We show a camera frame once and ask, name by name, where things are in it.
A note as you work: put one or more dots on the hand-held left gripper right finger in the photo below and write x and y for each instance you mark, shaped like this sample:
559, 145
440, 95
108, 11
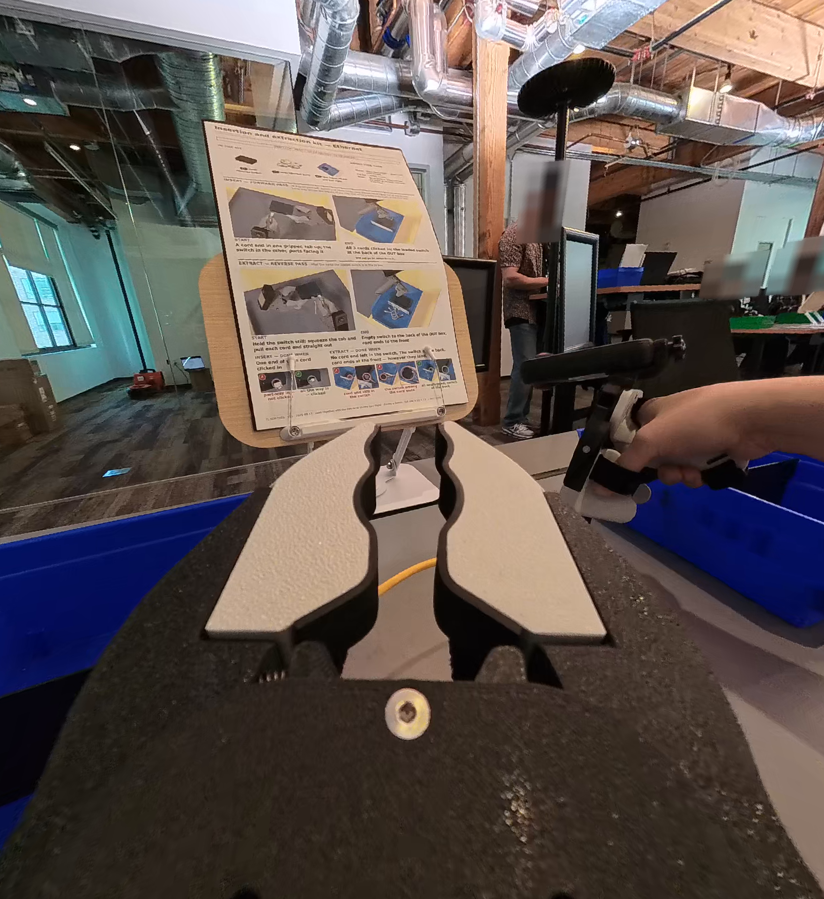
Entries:
524, 555

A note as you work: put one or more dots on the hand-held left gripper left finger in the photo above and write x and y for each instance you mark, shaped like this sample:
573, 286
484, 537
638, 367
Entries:
293, 555

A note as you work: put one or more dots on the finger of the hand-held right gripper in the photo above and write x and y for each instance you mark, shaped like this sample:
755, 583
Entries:
595, 499

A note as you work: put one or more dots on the blue plastic bin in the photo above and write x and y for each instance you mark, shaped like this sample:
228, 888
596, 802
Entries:
763, 555
61, 590
619, 277

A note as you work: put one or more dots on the person's right hand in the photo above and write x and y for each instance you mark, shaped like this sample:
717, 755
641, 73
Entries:
693, 429

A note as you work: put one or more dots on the black office chair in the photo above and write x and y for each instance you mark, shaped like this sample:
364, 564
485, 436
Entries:
686, 337

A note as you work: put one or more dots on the white stand base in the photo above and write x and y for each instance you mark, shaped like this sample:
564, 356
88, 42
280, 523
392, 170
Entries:
405, 492

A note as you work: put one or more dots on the green-topped table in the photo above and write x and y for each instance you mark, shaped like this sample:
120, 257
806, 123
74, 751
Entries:
775, 322

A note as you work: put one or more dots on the small red object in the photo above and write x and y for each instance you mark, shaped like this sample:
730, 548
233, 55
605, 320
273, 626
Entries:
145, 382

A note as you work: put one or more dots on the wooden pillar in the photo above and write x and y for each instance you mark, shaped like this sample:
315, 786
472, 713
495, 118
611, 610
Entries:
491, 141

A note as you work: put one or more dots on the black pole with round top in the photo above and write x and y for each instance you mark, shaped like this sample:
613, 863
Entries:
567, 87

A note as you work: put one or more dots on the printed instruction poster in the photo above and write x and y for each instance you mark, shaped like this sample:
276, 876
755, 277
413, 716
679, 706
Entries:
328, 267

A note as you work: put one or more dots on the brown cardboard box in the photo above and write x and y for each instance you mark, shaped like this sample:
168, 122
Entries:
18, 401

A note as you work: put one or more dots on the silver ventilation duct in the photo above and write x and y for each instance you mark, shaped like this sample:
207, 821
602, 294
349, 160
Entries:
370, 63

